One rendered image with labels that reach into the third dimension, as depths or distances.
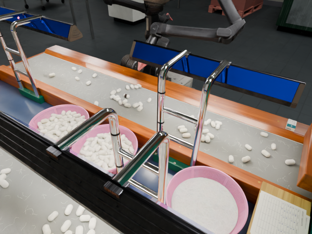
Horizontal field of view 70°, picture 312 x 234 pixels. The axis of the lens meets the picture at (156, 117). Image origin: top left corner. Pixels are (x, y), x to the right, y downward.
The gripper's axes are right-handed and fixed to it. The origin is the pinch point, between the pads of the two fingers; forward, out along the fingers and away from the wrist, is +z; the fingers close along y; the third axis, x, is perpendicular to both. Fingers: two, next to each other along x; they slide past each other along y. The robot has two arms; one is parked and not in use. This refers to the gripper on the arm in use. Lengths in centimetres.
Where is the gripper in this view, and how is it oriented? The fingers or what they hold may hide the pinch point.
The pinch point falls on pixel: (139, 68)
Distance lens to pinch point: 127.5
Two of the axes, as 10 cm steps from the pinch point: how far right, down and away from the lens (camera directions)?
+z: -4.2, 9.0, -1.2
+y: 8.5, 3.4, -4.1
